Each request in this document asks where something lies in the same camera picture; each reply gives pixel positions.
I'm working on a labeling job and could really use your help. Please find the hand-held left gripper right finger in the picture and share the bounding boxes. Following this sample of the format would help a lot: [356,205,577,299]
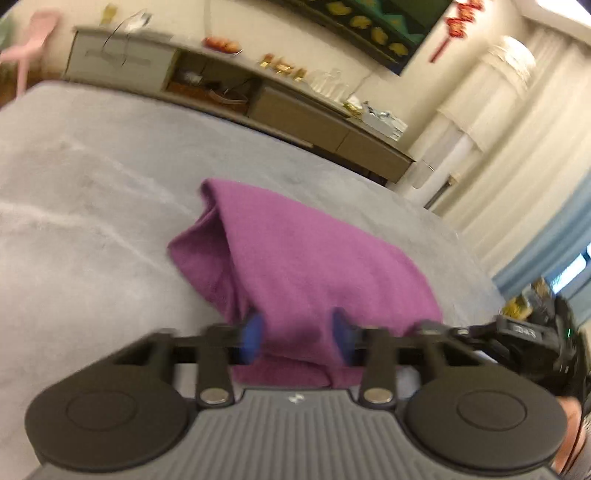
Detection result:
[332,308,485,408]

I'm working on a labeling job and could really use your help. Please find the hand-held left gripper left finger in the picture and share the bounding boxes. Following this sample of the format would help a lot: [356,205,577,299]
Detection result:
[113,311,265,407]

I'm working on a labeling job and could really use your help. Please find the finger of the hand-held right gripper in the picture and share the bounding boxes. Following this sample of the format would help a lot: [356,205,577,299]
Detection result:
[452,320,502,357]

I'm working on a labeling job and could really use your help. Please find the purple knit garment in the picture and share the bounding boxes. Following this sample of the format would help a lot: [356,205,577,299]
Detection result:
[167,178,444,391]

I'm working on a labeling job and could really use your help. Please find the person's right forearm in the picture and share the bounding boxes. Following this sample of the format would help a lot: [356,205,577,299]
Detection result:
[556,396,591,476]

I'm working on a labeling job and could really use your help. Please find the blue curtain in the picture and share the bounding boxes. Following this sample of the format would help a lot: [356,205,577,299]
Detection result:
[492,185,591,301]

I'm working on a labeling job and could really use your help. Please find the white curtain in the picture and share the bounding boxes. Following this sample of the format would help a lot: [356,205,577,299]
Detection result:
[409,32,591,278]

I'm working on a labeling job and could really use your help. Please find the white clutter box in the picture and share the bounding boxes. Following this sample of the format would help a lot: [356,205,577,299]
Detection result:
[344,97,409,139]

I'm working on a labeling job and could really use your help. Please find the long grey sideboard cabinet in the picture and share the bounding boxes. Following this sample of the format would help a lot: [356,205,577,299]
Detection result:
[62,25,416,185]

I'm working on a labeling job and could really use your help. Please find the clear glassware group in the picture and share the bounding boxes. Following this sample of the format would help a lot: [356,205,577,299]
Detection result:
[307,68,352,100]

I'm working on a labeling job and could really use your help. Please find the yellow snack packets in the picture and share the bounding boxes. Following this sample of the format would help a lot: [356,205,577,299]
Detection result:
[259,53,308,83]

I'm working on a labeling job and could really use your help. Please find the plate of orange fruit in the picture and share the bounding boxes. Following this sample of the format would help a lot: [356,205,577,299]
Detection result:
[203,36,243,55]

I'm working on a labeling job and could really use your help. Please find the red hanging ornament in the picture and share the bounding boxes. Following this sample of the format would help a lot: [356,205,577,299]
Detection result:
[429,0,483,63]

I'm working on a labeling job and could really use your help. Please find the white crumpled bag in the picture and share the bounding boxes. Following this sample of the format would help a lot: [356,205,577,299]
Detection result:
[122,9,153,33]

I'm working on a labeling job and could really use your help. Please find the pink plastic chair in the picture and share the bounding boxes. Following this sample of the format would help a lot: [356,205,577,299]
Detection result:
[0,11,63,97]

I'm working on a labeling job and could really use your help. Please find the dark green wall painting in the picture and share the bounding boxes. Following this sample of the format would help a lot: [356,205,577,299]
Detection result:
[272,0,455,77]

